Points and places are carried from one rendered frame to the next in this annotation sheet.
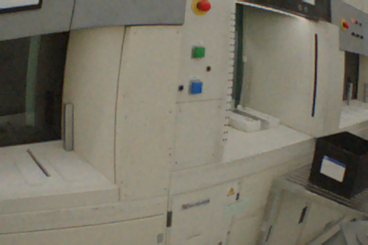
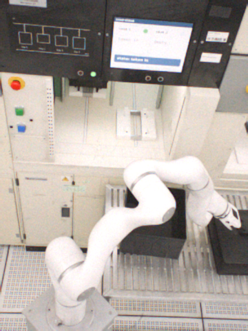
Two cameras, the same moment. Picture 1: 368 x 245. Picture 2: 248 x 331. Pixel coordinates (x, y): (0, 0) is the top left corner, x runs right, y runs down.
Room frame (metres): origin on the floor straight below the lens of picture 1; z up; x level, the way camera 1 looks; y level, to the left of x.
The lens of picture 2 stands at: (0.40, -1.15, 2.50)
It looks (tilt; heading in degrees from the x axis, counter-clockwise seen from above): 49 degrees down; 33
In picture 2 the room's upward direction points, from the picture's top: 9 degrees clockwise
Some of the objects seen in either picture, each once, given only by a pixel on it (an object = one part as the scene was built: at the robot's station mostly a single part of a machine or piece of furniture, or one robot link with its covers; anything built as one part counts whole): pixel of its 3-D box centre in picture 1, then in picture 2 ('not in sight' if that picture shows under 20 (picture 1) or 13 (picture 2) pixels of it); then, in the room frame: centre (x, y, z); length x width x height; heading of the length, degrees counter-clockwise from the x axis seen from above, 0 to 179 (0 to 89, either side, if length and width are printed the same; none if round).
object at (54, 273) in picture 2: not in sight; (67, 269); (0.93, -0.64, 1.07); 0.19 x 0.12 x 0.24; 72
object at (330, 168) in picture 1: (348, 163); (152, 220); (1.45, -0.68, 0.85); 0.28 x 0.28 x 0.17; 35
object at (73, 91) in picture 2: not in sight; (88, 83); (1.93, 0.16, 0.89); 0.22 x 0.21 x 0.04; 40
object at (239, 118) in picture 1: (247, 117); (135, 123); (1.86, -0.25, 0.89); 0.22 x 0.21 x 0.04; 40
